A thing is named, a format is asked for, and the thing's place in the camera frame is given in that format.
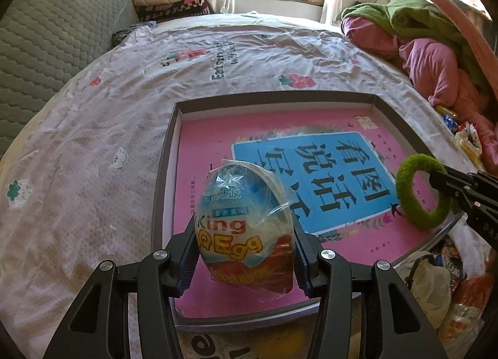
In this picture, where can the egg toy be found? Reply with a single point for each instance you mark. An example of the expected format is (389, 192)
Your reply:
(249, 226)

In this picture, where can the orange snack packet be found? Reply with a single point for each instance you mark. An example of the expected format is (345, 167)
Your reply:
(465, 304)

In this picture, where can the pink and green bedding pile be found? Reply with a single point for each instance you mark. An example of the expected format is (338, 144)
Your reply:
(432, 59)

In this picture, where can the strawberry printed bedsheet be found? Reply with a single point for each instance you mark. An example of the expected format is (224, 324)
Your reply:
(97, 149)

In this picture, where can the pink lined box tray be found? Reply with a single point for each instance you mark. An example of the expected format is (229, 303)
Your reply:
(163, 187)

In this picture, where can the grey quilted headboard cover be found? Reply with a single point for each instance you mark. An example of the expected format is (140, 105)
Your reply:
(46, 40)

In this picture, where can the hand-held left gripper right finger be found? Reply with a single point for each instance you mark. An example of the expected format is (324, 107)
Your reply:
(301, 265)

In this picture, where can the small blue snack packet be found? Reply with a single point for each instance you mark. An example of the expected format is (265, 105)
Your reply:
(450, 122)

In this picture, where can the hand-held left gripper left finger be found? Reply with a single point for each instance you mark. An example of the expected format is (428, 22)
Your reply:
(186, 265)

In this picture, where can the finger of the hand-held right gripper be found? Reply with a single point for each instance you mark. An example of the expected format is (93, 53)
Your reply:
(455, 193)
(451, 176)

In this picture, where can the dusty pink quilt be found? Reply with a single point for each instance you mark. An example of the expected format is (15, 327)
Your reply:
(463, 24)

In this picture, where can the green blanket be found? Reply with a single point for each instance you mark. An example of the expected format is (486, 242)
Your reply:
(412, 16)

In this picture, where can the pink and blue book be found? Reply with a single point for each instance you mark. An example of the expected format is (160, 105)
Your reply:
(202, 149)

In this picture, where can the dark patterned folded blanket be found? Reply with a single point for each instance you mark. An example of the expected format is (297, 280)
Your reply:
(171, 12)

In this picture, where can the yellow snack packets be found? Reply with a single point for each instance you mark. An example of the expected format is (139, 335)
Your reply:
(469, 139)

